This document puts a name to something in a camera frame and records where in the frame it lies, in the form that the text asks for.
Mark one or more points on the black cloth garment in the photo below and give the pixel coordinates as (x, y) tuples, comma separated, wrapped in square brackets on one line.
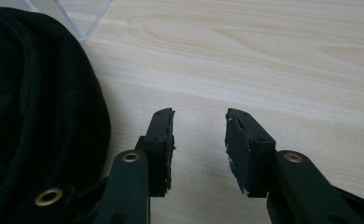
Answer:
[(30, 109)]

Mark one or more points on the clear plastic box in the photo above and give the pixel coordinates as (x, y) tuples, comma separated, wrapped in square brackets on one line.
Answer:
[(77, 18)]

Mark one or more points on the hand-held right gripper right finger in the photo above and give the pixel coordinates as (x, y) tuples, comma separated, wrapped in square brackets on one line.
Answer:
[(248, 152)]

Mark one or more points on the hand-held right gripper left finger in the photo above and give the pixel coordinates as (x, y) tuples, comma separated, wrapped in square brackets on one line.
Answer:
[(158, 149)]

